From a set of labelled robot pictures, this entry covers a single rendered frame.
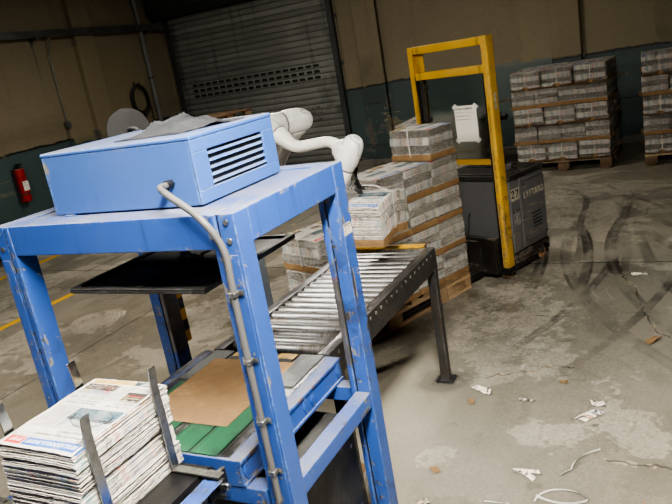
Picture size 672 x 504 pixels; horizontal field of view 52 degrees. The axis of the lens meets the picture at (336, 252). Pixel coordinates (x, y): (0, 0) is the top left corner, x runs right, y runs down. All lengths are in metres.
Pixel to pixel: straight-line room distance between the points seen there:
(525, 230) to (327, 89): 6.77
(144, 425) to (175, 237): 0.55
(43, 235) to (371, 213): 1.71
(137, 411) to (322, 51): 10.18
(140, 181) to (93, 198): 0.21
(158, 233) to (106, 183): 0.31
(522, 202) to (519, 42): 5.46
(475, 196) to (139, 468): 4.13
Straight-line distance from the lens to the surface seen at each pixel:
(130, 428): 2.04
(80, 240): 2.19
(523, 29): 10.84
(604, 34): 10.69
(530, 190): 5.74
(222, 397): 2.54
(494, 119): 5.25
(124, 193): 2.17
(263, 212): 1.93
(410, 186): 4.80
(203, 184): 2.00
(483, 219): 5.70
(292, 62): 12.13
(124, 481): 2.07
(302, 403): 2.44
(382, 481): 2.78
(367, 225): 3.49
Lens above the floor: 1.89
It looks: 16 degrees down
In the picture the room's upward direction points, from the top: 10 degrees counter-clockwise
